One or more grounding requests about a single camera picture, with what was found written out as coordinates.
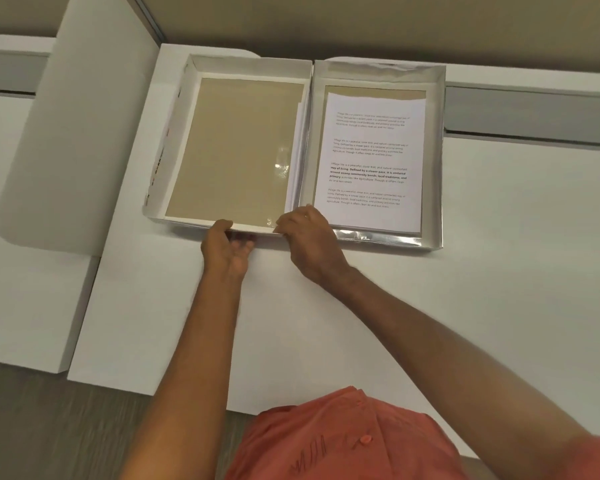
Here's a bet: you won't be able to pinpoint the person's left hand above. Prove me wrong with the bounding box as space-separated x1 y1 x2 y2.
201 219 257 284

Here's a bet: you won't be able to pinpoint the person's right hand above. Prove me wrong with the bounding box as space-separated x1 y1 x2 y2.
274 205 352 288

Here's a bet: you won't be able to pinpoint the white cardboard tray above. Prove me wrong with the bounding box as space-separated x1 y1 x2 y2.
143 54 314 236

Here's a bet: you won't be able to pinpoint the person's right forearm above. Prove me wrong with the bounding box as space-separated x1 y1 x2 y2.
312 265 600 480

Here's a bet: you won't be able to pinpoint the person's left forearm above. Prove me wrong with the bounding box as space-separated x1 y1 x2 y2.
122 269 249 480

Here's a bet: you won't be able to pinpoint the white paper sheets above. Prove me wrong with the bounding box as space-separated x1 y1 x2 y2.
284 97 312 214

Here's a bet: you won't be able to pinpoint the stack of printed paper sheets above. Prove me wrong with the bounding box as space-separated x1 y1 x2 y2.
316 92 427 234

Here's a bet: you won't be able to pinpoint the silver cardboard tray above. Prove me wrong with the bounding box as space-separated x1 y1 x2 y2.
300 58 447 254

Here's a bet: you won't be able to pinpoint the white partition panel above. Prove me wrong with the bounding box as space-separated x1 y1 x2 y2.
0 0 162 256

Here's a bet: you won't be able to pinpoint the orange shirt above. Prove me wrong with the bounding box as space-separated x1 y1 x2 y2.
224 387 600 480

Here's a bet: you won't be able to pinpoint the grey desk rail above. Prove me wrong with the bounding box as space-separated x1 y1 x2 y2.
0 47 52 99

